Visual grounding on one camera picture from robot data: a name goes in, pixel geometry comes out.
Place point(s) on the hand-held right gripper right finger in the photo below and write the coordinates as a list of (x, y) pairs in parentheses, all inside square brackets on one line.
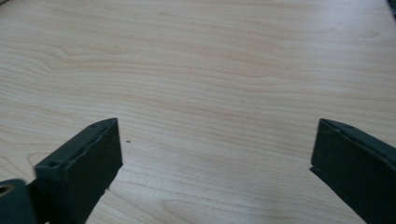
[(355, 168)]

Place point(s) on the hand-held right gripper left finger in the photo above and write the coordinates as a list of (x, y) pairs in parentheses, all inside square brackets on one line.
[(81, 174)]

